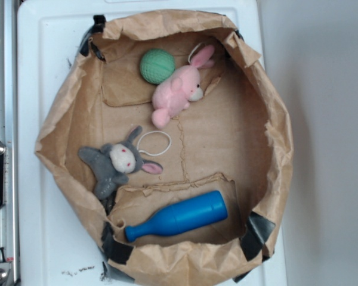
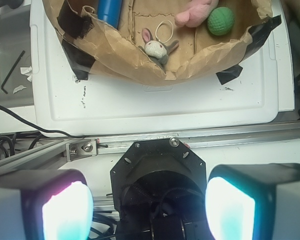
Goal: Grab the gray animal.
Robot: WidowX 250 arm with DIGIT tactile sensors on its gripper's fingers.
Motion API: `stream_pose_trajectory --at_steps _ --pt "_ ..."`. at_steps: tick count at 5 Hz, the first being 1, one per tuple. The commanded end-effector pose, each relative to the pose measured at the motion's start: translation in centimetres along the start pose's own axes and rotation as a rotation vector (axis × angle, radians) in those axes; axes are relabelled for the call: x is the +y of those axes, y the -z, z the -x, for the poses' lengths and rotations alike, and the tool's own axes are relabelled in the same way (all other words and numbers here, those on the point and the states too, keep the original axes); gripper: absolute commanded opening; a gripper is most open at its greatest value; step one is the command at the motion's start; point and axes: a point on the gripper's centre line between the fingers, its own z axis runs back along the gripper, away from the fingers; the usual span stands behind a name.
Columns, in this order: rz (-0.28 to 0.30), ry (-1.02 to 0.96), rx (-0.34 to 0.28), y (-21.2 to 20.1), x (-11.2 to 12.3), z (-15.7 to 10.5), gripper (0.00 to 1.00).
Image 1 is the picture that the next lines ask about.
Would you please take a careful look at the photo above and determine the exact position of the brown paper bag bin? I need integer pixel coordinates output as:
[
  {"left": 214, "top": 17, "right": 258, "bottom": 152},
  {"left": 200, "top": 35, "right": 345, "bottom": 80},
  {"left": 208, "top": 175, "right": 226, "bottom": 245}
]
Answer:
[{"left": 35, "top": 10, "right": 294, "bottom": 285}]

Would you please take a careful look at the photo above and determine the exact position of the pink plush bunny toy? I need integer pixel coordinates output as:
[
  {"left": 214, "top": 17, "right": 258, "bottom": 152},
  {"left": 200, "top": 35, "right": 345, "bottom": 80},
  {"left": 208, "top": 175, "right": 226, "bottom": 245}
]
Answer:
[{"left": 152, "top": 45, "right": 215, "bottom": 129}]

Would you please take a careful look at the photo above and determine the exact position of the gray plush donkey toy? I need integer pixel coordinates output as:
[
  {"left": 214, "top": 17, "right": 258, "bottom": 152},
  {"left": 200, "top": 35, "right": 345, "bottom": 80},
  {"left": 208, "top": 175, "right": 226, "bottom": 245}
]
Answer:
[{"left": 78, "top": 126, "right": 163, "bottom": 200}]

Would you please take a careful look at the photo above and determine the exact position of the blue plastic bottle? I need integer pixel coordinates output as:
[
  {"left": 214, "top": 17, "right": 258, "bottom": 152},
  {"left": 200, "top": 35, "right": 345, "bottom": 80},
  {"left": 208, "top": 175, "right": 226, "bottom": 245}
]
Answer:
[{"left": 125, "top": 190, "right": 228, "bottom": 242}]

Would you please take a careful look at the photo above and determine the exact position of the green textured ball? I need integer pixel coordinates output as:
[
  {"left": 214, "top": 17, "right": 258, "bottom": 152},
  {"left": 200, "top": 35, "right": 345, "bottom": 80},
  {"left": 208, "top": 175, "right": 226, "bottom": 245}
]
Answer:
[{"left": 140, "top": 48, "right": 175, "bottom": 85}]

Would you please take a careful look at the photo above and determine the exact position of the white plastic tray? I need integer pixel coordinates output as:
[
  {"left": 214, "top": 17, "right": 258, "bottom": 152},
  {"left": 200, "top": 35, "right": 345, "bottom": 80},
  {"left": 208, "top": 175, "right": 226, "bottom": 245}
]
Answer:
[{"left": 17, "top": 1, "right": 287, "bottom": 285}]

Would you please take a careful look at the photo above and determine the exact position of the aluminum frame rail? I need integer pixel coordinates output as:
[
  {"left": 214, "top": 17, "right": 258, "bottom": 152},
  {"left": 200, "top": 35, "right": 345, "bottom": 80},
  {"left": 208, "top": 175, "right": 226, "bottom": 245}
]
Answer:
[{"left": 0, "top": 1, "right": 21, "bottom": 285}]

